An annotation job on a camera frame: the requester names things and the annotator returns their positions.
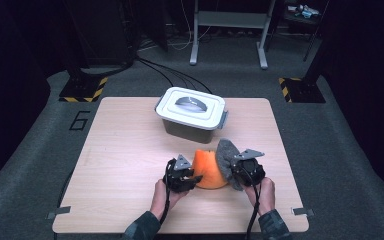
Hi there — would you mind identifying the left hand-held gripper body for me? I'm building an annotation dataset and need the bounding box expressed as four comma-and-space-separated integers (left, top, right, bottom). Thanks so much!
162, 153, 194, 194

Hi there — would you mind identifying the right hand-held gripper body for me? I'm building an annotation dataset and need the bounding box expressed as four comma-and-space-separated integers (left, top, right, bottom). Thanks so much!
231, 148, 267, 188

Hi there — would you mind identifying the orange plush toy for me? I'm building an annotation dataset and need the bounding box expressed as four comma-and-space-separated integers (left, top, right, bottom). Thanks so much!
191, 149, 229, 190

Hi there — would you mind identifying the grey cloth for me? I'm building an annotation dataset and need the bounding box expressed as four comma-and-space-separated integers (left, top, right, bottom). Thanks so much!
215, 138, 246, 192

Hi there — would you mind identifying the grey clear storage box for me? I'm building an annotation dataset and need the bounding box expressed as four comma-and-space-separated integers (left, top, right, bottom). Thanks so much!
154, 96, 229, 145

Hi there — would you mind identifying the white box lid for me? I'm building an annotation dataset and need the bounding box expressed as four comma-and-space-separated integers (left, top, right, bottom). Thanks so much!
154, 86, 228, 131

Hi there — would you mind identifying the person's left hand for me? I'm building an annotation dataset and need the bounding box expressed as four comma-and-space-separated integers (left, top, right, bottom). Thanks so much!
150, 179, 189, 221

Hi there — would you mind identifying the person's right hand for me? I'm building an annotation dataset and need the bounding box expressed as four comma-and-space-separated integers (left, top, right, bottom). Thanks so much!
244, 177, 276, 217

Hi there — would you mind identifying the grey tape piece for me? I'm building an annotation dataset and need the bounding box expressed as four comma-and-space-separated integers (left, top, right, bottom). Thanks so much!
291, 207, 315, 218
45, 205, 72, 220

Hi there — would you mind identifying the black tape floor marking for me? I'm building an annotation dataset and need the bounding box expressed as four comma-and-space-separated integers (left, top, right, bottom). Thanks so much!
69, 110, 91, 131

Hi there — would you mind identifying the black rack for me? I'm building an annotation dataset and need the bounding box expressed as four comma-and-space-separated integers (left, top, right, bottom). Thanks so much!
273, 0, 331, 63

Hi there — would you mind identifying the dark curtain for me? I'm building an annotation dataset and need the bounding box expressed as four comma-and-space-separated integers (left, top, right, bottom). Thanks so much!
323, 0, 384, 218
0, 0, 53, 198

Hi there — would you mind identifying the black cabinet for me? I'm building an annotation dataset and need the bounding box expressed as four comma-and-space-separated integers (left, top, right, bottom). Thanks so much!
64, 0, 138, 68

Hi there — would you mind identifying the pile of small items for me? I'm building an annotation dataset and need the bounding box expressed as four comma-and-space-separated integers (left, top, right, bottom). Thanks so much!
286, 3, 321, 20

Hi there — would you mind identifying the left hand-held gripper black cable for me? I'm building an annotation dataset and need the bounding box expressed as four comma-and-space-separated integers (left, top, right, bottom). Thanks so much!
159, 159, 177, 225

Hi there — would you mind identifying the hand-held gripper black cable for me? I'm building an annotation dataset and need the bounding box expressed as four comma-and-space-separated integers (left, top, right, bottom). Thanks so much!
159, 159, 177, 225
239, 168, 264, 240

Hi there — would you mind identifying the right hand-held gripper black cable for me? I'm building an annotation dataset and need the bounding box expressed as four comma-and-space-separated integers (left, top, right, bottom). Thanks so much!
239, 168, 264, 240

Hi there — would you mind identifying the black yellow striped base plate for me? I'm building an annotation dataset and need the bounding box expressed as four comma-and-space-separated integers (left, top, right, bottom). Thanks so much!
58, 76, 109, 103
278, 77, 327, 104

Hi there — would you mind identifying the black floor cable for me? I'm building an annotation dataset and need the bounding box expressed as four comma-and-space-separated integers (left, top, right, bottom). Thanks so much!
139, 57, 214, 95
136, 57, 175, 89
139, 57, 196, 91

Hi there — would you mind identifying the black stand post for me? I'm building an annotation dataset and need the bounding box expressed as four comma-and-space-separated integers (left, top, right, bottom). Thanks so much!
303, 0, 331, 88
63, 0, 92, 85

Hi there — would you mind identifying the white cable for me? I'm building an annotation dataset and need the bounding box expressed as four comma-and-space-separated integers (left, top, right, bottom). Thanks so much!
166, 0, 213, 52

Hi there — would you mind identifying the white metal desk frame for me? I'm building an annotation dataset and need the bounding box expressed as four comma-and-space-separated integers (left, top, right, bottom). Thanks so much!
189, 0, 277, 70

